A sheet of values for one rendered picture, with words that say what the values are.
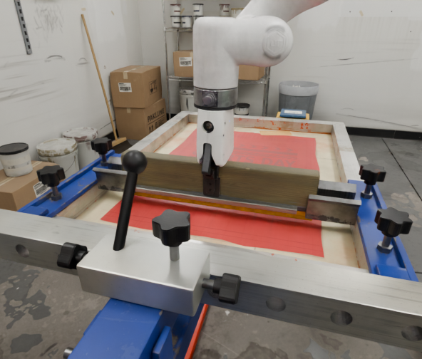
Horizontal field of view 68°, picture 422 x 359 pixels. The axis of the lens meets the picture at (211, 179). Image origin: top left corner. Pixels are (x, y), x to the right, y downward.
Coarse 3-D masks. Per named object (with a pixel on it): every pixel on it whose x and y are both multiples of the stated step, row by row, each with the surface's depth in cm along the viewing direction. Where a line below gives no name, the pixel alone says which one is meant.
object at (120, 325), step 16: (112, 304) 31; (128, 304) 31; (96, 320) 30; (112, 320) 30; (128, 320) 30; (144, 320) 30; (160, 320) 30; (96, 336) 28; (112, 336) 28; (128, 336) 28; (144, 336) 28; (80, 352) 27; (96, 352) 27; (112, 352) 27; (128, 352) 27; (144, 352) 27
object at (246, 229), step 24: (264, 144) 98; (288, 144) 98; (312, 144) 98; (312, 168) 81; (216, 216) 61; (240, 216) 61; (264, 216) 61; (240, 240) 55; (264, 240) 55; (288, 240) 55; (312, 240) 55
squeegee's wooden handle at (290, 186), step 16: (160, 160) 61; (176, 160) 60; (192, 160) 59; (144, 176) 63; (160, 176) 62; (176, 176) 61; (192, 176) 60; (224, 176) 58; (240, 176) 57; (256, 176) 57; (272, 176) 56; (288, 176) 55; (304, 176) 54; (224, 192) 60; (240, 192) 59; (256, 192) 58; (272, 192) 57; (288, 192) 56; (304, 192) 55; (304, 208) 57
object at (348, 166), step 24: (168, 120) 109; (192, 120) 117; (240, 120) 112; (264, 120) 110; (288, 120) 108; (312, 120) 108; (144, 144) 88; (336, 144) 89; (96, 192) 66; (72, 216) 60; (192, 240) 49; (360, 240) 50; (336, 264) 44; (360, 264) 48
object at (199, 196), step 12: (144, 192) 63; (156, 192) 63; (168, 192) 62; (180, 192) 62; (192, 192) 62; (228, 204) 59; (240, 204) 59; (252, 204) 58; (264, 204) 58; (276, 204) 58
